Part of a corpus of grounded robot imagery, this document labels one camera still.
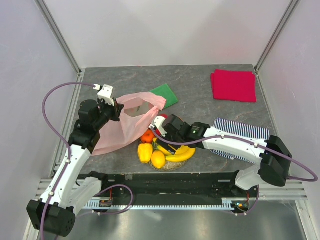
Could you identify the grey slotted cable duct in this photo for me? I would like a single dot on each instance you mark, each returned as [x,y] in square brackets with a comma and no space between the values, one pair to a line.
[96,204]

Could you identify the red cloth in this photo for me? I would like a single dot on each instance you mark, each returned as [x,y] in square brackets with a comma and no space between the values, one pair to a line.
[238,86]

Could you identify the blue white striped cloth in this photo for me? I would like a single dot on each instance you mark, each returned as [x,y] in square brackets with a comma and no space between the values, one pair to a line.
[240,129]

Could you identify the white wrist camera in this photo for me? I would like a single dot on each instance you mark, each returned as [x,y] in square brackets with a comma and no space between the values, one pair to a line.
[161,134]
[105,94]

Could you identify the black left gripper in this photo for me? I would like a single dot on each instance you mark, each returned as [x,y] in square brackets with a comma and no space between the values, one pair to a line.
[116,109]

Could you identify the orange tangerine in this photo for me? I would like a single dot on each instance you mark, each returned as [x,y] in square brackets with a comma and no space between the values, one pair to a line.
[147,137]

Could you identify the yellow banana bunch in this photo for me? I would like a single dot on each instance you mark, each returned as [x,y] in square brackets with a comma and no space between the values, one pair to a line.
[183,154]

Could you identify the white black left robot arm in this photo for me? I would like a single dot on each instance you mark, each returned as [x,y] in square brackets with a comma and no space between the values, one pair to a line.
[56,210]

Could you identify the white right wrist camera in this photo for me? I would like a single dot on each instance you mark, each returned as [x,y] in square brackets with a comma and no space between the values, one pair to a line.
[161,134]

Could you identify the green cloth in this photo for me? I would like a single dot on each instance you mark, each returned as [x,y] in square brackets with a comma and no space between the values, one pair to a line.
[167,93]

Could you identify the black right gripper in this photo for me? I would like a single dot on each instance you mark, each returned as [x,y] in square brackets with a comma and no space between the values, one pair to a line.
[167,147]

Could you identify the pink plastic bag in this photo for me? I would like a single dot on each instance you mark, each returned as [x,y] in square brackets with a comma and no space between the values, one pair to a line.
[140,109]

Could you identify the yellow lemon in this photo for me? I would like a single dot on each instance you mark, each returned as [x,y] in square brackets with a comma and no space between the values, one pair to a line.
[158,159]

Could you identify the yellow bell pepper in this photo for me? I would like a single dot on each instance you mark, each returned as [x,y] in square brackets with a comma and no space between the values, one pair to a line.
[145,151]

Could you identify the round speckled plate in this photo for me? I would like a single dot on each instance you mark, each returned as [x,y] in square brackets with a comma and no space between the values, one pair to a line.
[169,166]

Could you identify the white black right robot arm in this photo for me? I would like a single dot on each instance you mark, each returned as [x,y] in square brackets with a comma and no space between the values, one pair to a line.
[270,157]

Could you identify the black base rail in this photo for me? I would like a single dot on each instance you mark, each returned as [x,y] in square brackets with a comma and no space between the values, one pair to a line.
[171,188]

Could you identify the red dragon fruit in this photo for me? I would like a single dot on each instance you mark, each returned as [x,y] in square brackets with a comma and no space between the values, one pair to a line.
[158,122]

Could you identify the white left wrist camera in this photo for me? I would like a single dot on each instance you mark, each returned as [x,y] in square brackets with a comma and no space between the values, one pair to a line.
[105,94]

